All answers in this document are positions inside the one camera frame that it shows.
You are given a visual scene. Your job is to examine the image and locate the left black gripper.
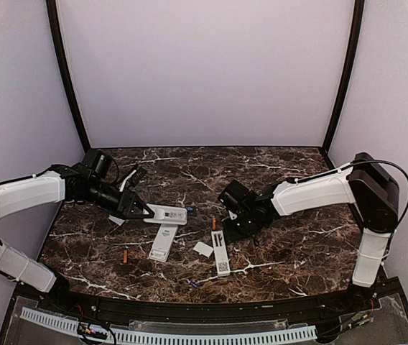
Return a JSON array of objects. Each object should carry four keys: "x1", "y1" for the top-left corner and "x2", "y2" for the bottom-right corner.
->
[{"x1": 82, "y1": 178, "x2": 154, "y2": 219}]

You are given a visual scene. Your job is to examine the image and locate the slim white remote control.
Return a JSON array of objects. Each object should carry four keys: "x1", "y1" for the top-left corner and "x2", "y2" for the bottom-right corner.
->
[{"x1": 211, "y1": 231, "x2": 231, "y2": 277}]

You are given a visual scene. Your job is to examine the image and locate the white TCL air-conditioner remote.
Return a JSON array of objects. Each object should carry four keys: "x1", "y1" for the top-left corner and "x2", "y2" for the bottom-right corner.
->
[{"x1": 149, "y1": 224, "x2": 178, "y2": 262}]

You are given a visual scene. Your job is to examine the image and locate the white square battery cover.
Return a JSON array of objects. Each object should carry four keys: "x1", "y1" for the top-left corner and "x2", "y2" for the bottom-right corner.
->
[{"x1": 193, "y1": 241, "x2": 214, "y2": 258}]

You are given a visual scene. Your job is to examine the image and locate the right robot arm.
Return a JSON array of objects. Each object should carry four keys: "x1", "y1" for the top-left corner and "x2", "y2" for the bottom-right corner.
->
[{"x1": 217, "y1": 152, "x2": 408, "y2": 312}]

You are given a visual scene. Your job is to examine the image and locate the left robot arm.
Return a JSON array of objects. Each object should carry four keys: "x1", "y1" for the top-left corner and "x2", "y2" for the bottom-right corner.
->
[{"x1": 0, "y1": 149, "x2": 154, "y2": 313}]

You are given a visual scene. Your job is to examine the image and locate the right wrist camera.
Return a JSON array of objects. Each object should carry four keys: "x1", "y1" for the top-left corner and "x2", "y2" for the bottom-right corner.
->
[{"x1": 218, "y1": 191, "x2": 241, "y2": 220}]

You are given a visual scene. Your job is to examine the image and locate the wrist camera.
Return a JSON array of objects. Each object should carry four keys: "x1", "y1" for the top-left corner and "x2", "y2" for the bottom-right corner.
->
[
  {"x1": 218, "y1": 191, "x2": 241, "y2": 220},
  {"x1": 119, "y1": 163, "x2": 147, "y2": 191}
]

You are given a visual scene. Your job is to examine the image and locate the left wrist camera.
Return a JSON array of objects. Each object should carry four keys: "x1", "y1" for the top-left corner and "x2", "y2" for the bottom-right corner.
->
[{"x1": 119, "y1": 163, "x2": 147, "y2": 191}]

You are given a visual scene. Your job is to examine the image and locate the white slotted cable duct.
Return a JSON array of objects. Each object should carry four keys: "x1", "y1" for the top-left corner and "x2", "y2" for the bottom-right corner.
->
[{"x1": 20, "y1": 307, "x2": 317, "y2": 344}]

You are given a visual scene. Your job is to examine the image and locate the black front rail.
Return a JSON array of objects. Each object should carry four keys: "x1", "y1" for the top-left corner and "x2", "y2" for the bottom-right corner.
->
[{"x1": 22, "y1": 287, "x2": 379, "y2": 324}]

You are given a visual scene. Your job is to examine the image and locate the left black frame post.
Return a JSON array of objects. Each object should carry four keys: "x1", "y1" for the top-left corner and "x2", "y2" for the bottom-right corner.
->
[{"x1": 45, "y1": 0, "x2": 91, "y2": 152}]

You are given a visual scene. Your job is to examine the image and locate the black frame post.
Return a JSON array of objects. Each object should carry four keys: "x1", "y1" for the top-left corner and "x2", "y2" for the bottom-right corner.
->
[
  {"x1": 321, "y1": 0, "x2": 365, "y2": 155},
  {"x1": 45, "y1": 0, "x2": 91, "y2": 152}
]

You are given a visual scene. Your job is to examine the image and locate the right black frame post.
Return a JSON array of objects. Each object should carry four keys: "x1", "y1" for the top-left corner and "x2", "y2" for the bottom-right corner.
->
[{"x1": 321, "y1": 0, "x2": 365, "y2": 155}]

